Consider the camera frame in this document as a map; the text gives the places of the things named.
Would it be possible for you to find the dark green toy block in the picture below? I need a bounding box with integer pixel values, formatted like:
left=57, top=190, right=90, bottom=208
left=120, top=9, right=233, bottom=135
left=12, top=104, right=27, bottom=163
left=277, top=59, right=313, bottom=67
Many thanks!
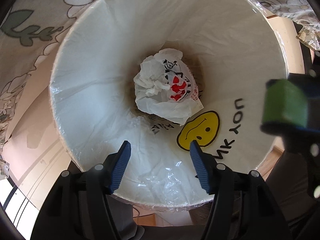
left=262, top=79, right=309, bottom=128

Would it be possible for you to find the white plastic bag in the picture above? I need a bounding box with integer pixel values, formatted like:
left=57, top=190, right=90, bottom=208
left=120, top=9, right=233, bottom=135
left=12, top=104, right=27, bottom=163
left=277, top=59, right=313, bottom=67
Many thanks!
left=133, top=48, right=203, bottom=126

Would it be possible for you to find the white round trash bin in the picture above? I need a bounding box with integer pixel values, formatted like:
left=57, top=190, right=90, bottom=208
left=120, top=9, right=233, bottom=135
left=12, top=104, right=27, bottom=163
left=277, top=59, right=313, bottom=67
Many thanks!
left=49, top=0, right=287, bottom=211

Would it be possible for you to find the person's right leg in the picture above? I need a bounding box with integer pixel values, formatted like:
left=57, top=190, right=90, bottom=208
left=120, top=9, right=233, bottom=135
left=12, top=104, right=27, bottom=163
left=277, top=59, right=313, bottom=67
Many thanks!
left=266, top=151, right=319, bottom=239

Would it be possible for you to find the floral bed quilt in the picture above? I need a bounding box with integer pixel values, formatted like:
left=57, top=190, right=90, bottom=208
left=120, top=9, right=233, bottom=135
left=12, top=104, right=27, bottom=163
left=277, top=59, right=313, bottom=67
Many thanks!
left=1, top=0, right=319, bottom=142

